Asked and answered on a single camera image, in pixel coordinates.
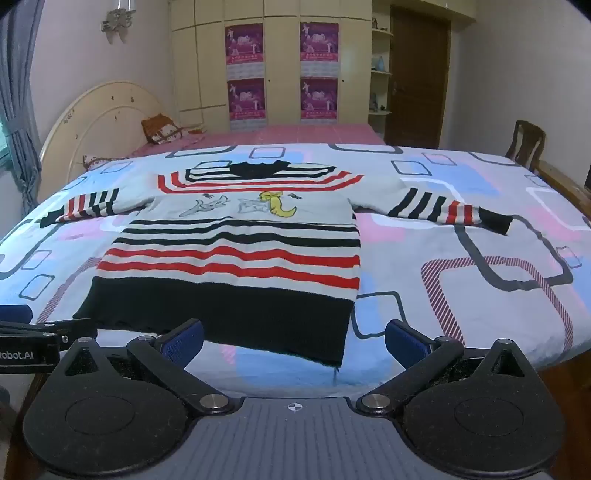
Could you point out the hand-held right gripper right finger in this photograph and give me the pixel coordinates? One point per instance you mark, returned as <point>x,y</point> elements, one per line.
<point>405,344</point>

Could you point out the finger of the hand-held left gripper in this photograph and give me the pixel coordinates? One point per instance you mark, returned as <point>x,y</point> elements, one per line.
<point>14,314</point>

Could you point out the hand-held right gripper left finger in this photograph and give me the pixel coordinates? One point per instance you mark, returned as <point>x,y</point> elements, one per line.
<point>184,342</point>

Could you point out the striped knit sweater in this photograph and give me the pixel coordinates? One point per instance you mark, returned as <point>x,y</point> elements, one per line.
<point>240,258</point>

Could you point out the printed bed blanket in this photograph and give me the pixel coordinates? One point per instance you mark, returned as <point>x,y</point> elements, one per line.
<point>485,258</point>

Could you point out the floral pillow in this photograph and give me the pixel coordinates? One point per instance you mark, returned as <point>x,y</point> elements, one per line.
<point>99,161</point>

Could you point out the grey curtain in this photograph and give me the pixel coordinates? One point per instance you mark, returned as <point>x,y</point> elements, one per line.
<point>18,101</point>

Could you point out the cream arched headboard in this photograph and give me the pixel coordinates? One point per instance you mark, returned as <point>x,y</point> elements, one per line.
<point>101,120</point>

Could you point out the brown plush toy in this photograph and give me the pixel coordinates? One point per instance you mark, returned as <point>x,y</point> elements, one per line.
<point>161,129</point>

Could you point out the wooden chair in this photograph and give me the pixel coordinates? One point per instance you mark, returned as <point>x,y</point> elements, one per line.
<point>524,143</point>

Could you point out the pink bedsheet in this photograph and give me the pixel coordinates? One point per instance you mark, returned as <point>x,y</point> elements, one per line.
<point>295,134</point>

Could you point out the cream corner shelf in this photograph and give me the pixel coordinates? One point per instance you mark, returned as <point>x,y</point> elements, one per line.
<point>379,87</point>

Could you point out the brown wooden door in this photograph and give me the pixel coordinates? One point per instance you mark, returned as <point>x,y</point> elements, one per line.
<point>418,78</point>

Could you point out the cream wardrobe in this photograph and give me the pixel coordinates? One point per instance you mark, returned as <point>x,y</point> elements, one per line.
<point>281,60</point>

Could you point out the wooden bed frame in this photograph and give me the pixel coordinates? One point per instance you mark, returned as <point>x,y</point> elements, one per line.
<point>561,184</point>

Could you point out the purple wall poster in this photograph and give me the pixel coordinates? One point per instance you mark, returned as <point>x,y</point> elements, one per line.
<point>319,41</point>
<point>319,97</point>
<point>244,44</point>
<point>246,99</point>

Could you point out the wall lamp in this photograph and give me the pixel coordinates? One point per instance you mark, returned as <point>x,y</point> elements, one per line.
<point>119,16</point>

